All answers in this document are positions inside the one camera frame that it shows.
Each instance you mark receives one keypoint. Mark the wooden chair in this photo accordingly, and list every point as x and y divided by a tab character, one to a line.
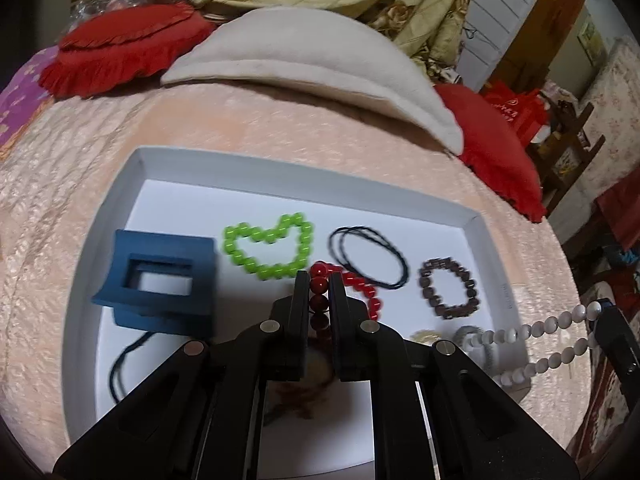
570	150

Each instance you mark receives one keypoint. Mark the red shopping bag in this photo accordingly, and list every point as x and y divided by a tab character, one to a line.
520	110

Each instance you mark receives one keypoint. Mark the clear plastic bag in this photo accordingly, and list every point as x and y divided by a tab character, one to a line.
95	7

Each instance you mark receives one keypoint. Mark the white cardboard box tray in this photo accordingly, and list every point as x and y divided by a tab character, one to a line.
165	200

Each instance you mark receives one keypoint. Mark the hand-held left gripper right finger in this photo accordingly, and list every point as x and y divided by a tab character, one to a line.
340	330

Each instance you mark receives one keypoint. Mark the blue hair claw clip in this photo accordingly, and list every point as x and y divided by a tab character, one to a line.
115	280

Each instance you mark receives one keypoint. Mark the purple floral bed sheet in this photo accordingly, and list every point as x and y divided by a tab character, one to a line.
25	95

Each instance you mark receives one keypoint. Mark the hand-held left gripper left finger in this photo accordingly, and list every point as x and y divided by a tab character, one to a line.
300	330

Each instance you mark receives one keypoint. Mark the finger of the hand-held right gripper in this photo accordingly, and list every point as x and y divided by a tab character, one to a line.
617	340

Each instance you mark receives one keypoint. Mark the white slatted headboard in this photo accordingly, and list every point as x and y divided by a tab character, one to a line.
500	10

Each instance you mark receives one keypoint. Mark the red ruffled cushion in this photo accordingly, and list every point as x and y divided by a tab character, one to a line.
115	45

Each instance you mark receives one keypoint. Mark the plain red cushion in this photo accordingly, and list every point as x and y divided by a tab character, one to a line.
490	135

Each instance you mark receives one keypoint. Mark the beige pillow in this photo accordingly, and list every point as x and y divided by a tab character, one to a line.
300	50

